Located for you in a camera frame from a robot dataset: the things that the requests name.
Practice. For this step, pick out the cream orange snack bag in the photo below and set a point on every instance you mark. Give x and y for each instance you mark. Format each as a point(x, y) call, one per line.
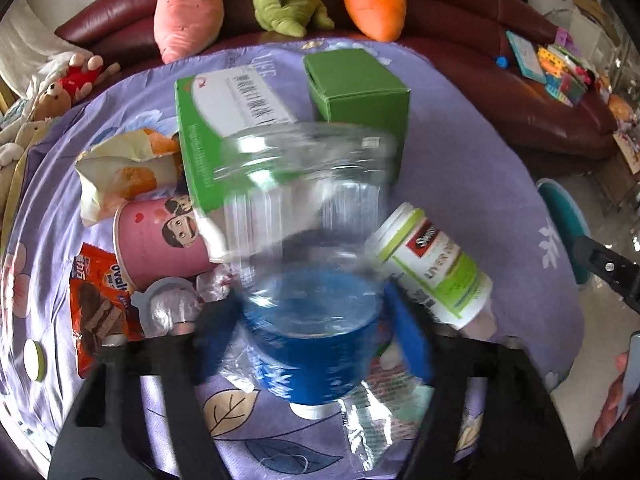
point(124, 167)

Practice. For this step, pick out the purple floral tablecloth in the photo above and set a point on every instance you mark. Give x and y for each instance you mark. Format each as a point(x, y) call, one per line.
point(455, 167)

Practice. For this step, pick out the clear plastic water bottle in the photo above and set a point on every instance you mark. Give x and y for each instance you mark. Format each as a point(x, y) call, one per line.
point(300, 202)

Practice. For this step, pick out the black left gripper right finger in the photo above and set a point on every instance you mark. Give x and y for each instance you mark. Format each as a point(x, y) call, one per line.
point(490, 414)

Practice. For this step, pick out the pink plush toy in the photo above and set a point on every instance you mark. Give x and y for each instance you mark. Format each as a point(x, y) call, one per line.
point(184, 28)

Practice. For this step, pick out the brown bear plush toy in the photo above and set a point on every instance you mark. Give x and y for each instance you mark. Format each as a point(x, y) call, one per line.
point(78, 79)

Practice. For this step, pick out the small blue ball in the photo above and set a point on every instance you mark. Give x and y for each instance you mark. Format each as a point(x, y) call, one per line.
point(502, 62)

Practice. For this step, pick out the green white carton box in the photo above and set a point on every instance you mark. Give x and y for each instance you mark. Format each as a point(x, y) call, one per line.
point(210, 107)

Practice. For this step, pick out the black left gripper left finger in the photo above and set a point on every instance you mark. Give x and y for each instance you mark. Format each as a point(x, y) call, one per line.
point(105, 436)

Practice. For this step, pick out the colourful toy pile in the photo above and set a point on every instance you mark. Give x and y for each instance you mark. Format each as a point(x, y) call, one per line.
point(566, 76)

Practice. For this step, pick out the crumpled clear plastic wrapper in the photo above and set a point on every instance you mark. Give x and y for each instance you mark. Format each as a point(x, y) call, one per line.
point(169, 302)

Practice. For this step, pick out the clear printed plastic bag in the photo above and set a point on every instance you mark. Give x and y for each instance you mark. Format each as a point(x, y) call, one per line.
point(384, 409)

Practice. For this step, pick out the white green supplement bottle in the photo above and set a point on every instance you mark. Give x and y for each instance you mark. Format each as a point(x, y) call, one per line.
point(433, 270)

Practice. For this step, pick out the dark red leather sofa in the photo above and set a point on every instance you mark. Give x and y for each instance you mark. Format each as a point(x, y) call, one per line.
point(462, 38)

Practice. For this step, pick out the small green cardboard box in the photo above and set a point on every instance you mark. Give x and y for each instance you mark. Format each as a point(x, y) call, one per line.
point(351, 86)

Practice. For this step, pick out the white rabbit plush toy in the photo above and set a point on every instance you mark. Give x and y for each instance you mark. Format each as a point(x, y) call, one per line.
point(16, 140)

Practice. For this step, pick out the red chocolate wafer wrapper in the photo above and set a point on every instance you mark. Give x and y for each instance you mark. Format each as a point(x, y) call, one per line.
point(100, 304)

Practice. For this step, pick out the teal trash bin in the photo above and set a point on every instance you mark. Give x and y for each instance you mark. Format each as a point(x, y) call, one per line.
point(568, 220)

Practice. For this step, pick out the pink paper cup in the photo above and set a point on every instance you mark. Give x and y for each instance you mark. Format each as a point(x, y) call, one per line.
point(159, 238)

